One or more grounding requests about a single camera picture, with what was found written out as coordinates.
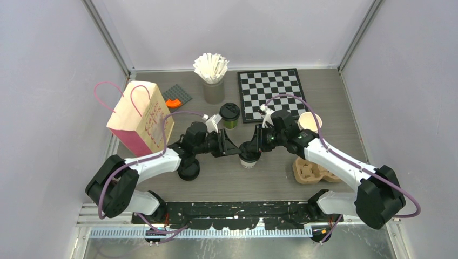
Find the orange plastic piece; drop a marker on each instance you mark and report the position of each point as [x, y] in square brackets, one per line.
[173, 104]

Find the green paper cup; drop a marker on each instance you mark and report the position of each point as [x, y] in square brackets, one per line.
[230, 124]

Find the white paper cup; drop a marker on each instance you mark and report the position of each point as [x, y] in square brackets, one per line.
[247, 164]

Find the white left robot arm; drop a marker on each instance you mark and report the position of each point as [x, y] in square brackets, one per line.
[113, 188]

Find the aluminium frame rail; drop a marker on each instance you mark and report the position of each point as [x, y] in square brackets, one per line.
[121, 227]

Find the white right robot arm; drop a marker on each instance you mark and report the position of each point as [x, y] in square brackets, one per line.
[376, 196]

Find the stack of paper cups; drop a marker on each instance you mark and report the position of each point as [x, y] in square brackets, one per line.
[309, 121]

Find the grey lego baseplate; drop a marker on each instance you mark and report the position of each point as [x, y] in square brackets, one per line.
[176, 92]

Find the black coffee cup lid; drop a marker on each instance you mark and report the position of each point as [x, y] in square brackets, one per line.
[229, 112]

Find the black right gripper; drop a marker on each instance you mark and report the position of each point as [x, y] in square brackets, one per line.
[258, 143]

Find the stack of black lids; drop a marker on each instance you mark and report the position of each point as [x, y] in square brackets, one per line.
[189, 171]

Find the white wrapped straws bundle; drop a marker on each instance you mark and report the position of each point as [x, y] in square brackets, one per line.
[211, 67]

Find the grey straw holder cup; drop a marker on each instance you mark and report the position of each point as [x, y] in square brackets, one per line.
[214, 93]

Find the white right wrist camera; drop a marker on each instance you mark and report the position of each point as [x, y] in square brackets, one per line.
[266, 114]

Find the brown pulp cup carrier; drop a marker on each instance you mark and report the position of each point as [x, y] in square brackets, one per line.
[309, 173]

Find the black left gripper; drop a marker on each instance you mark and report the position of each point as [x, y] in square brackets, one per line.
[224, 147]

